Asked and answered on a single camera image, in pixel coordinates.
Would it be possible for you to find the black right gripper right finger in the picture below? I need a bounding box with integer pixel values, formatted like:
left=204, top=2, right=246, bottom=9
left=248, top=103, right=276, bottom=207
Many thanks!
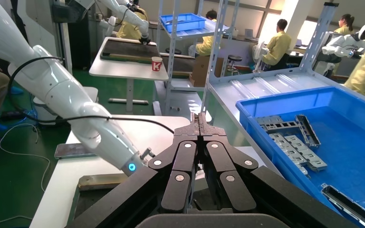
left=199, top=113, right=361, bottom=228

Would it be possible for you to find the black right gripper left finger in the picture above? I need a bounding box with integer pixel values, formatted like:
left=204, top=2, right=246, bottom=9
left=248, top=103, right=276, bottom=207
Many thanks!
left=66, top=113, right=201, bottom=228

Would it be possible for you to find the distant black container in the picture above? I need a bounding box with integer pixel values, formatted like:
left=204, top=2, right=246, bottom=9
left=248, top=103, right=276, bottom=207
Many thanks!
left=100, top=39, right=161, bottom=65

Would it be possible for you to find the long metal connector housing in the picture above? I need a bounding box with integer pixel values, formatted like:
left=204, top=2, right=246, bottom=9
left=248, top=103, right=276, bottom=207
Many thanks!
left=295, top=114, right=322, bottom=149
left=321, top=183, right=365, bottom=228

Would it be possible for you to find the distant white shelf rack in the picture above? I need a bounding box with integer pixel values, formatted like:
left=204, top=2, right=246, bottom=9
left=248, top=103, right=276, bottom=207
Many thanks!
left=155, top=0, right=233, bottom=115

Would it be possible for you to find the dark smartphone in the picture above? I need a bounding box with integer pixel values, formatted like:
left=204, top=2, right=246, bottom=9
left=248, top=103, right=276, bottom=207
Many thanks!
left=54, top=143, right=96, bottom=160

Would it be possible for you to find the blue plastic bin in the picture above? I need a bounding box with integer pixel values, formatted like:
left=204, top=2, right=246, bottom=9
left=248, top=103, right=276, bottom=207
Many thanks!
left=235, top=86, right=365, bottom=228

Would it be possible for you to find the tall brown cardboard box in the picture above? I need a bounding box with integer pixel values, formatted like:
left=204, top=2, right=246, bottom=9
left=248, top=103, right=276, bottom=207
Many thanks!
left=189, top=56, right=215, bottom=88

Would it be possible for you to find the paper cup with red K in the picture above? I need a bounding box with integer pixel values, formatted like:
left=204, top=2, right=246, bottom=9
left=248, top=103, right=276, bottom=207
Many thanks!
left=151, top=57, right=163, bottom=72

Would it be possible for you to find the white work table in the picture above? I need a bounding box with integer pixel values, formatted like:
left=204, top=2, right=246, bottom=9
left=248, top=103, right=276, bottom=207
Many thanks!
left=89, top=37, right=170, bottom=114

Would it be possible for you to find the white standing fan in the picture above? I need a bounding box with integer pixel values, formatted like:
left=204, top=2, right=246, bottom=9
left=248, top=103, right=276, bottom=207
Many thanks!
left=252, top=41, right=267, bottom=72

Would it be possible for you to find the blue bin on distant rack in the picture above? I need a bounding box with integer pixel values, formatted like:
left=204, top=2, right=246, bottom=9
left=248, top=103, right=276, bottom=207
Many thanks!
left=159, top=13, right=207, bottom=34

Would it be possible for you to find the white humanoid robot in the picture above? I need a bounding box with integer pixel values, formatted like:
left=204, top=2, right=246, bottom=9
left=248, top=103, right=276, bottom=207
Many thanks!
left=322, top=22, right=365, bottom=78

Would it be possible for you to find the ponytailed woman in yellow coat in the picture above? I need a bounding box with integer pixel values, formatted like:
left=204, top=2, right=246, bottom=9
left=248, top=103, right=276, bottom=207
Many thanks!
left=333, top=14, right=355, bottom=36

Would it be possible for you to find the dark metal frame part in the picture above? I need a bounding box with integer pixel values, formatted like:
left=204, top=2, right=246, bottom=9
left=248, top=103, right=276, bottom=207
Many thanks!
left=262, top=121, right=301, bottom=132

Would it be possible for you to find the small silver metal bracket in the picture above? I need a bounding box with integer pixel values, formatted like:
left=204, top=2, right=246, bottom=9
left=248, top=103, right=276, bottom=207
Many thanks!
left=256, top=115, right=285, bottom=126

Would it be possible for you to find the black camera cable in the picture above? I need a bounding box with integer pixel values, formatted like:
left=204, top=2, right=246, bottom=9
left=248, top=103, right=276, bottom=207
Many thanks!
left=7, top=56, right=175, bottom=134

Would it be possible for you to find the white floor cable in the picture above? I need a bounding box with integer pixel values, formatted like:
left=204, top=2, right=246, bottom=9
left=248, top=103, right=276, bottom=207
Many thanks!
left=0, top=123, right=51, bottom=227

